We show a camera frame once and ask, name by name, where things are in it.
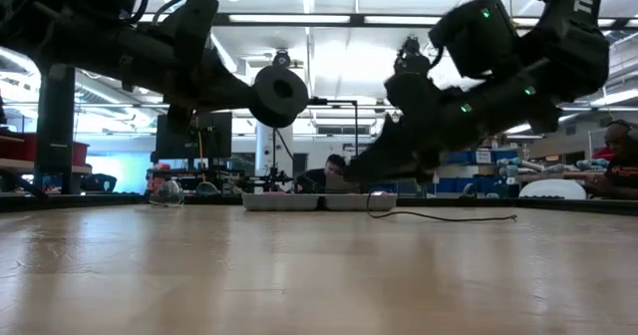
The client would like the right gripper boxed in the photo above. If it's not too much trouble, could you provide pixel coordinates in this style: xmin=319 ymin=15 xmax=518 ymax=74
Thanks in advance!
xmin=343 ymin=0 xmax=519 ymax=184

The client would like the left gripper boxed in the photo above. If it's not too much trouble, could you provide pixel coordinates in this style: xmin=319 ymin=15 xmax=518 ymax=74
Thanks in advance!
xmin=144 ymin=0 xmax=258 ymax=135

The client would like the black cord spool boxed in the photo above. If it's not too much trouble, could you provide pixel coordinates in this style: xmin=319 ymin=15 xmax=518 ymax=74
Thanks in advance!
xmin=247 ymin=64 xmax=310 ymax=130

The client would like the thin black cord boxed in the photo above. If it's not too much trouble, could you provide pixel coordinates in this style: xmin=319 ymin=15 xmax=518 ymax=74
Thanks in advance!
xmin=275 ymin=127 xmax=518 ymax=222

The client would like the black monitor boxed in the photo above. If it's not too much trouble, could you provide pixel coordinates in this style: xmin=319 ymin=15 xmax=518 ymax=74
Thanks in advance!
xmin=155 ymin=111 xmax=233 ymax=161

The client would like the white building column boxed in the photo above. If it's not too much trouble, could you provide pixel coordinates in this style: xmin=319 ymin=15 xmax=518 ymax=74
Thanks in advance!
xmin=254 ymin=123 xmax=295 ymax=177

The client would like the grey plastic tool case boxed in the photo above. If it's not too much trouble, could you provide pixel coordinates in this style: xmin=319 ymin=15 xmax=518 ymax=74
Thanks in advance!
xmin=242 ymin=191 xmax=399 ymax=212

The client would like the white trash can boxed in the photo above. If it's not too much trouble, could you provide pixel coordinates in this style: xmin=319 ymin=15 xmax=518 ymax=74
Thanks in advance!
xmin=519 ymin=178 xmax=587 ymax=200

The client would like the wooden workbench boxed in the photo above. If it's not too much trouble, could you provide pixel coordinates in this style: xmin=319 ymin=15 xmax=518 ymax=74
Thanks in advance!
xmin=515 ymin=170 xmax=607 ymax=197

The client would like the black pillar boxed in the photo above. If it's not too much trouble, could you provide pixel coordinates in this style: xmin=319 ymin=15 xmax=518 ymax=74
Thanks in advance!
xmin=33 ymin=65 xmax=77 ymax=196

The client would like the red storage bin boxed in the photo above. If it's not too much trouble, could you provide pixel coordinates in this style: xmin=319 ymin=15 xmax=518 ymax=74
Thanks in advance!
xmin=0 ymin=133 xmax=91 ymax=168

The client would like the black dome camera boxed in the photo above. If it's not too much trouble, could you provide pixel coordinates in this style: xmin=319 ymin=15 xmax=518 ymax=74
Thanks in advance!
xmin=271 ymin=49 xmax=293 ymax=70

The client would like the silver air duct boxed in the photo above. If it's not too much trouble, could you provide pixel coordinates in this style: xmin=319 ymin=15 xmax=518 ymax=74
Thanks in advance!
xmin=605 ymin=29 xmax=638 ymax=108

